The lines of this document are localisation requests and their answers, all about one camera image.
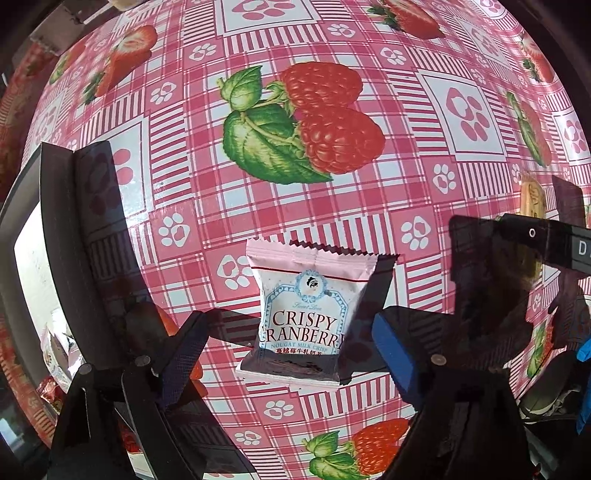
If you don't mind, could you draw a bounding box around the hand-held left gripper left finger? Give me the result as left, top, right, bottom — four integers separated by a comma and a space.
48, 312, 258, 480

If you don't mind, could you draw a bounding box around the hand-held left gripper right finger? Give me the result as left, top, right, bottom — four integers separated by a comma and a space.
372, 306, 533, 480

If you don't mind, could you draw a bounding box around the yellow snack packet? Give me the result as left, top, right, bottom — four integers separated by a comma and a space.
518, 179, 549, 219

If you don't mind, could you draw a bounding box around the pink biscuit snack packet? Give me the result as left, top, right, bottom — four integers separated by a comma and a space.
235, 237, 402, 387

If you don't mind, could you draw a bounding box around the red snack packet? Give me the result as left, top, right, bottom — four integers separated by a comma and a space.
37, 375, 66, 412

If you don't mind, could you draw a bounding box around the black box with snacks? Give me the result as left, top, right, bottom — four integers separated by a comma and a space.
0, 141, 204, 462

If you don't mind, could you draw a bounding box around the white cranberry cookie packet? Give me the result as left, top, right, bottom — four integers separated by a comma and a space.
41, 323, 71, 384

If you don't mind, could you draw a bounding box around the strawberry print checked tablecloth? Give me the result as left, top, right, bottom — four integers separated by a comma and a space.
0, 0, 591, 480

